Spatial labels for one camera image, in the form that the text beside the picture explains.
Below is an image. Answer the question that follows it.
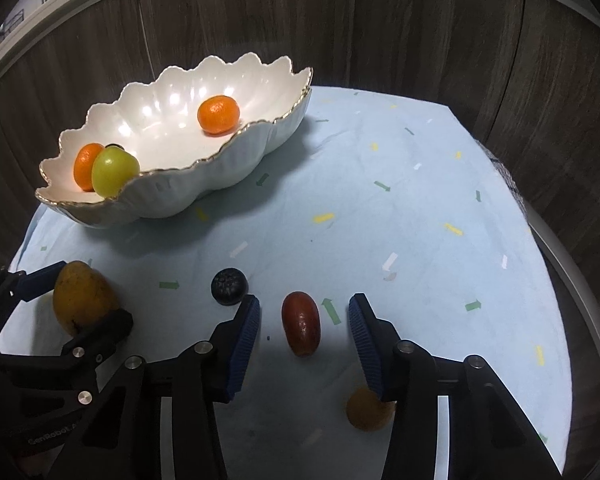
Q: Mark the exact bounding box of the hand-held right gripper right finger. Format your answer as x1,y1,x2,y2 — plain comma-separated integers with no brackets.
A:
347,292,566,480

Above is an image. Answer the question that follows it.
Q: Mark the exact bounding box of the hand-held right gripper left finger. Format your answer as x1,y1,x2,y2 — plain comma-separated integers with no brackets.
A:
82,294,261,480

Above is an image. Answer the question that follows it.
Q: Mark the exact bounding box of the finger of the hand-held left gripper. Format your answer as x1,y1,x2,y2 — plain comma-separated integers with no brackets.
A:
62,309,134,362
10,261,79,302

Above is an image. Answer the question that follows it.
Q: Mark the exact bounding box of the yellow mango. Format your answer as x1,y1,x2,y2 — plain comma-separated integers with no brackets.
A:
52,260,122,337

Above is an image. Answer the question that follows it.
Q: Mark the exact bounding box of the red jujube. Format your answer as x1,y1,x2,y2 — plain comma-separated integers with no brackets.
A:
281,291,322,357

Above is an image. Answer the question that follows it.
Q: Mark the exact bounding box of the orange tangerine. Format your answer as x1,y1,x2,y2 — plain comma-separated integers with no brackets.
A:
74,142,106,192
197,95,242,136

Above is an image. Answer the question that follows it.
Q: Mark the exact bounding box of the white scalloped bowl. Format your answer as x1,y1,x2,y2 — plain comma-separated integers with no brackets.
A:
35,51,314,228

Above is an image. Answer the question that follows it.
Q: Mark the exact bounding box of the dark blue round fruit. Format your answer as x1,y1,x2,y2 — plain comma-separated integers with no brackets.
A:
210,267,249,307

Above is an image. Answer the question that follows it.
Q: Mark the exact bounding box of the brown round fruit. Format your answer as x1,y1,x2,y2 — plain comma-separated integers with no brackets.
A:
346,386,397,432

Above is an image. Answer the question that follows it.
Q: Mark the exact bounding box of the green round fruit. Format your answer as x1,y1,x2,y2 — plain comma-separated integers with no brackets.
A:
91,147,141,197

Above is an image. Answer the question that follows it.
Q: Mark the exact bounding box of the light blue printed tablecloth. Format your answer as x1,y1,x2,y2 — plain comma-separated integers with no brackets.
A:
0,85,568,480

